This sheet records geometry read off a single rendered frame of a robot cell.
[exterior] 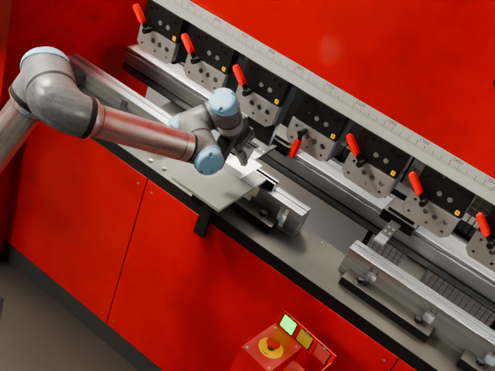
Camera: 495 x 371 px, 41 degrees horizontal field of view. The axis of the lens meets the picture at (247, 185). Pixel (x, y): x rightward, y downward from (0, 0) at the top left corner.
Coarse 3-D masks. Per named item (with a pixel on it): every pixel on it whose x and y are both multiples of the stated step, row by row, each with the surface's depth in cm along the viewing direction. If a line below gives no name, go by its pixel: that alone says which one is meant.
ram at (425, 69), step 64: (192, 0) 198; (256, 0) 186; (320, 0) 176; (384, 0) 167; (448, 0) 158; (320, 64) 182; (384, 64) 173; (448, 64) 164; (384, 128) 179; (448, 128) 169
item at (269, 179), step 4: (232, 152) 216; (260, 172) 212; (264, 172) 212; (264, 176) 210; (268, 176) 211; (268, 180) 209; (272, 180) 211; (276, 180) 210; (264, 184) 210; (268, 184) 210; (272, 184) 209; (276, 184) 210; (268, 188) 210; (272, 188) 209
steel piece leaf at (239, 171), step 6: (234, 156) 214; (228, 162) 210; (234, 162) 211; (228, 168) 206; (234, 168) 204; (240, 168) 209; (246, 168) 210; (252, 168) 211; (234, 174) 205; (240, 174) 204; (246, 174) 207
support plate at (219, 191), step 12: (228, 156) 213; (192, 168) 201; (180, 180) 194; (192, 180) 196; (204, 180) 198; (216, 180) 200; (228, 180) 202; (240, 180) 204; (252, 180) 206; (264, 180) 208; (192, 192) 192; (204, 192) 193; (216, 192) 195; (228, 192) 197; (240, 192) 199; (216, 204) 190; (228, 204) 193
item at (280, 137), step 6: (282, 126) 233; (276, 132) 228; (282, 132) 229; (276, 138) 227; (282, 138) 226; (276, 144) 227; (282, 144) 226; (288, 144) 226; (258, 150) 221; (264, 150) 222; (270, 150) 224; (276, 150) 228; (282, 150) 227; (288, 150) 225; (252, 156) 216; (258, 156) 218
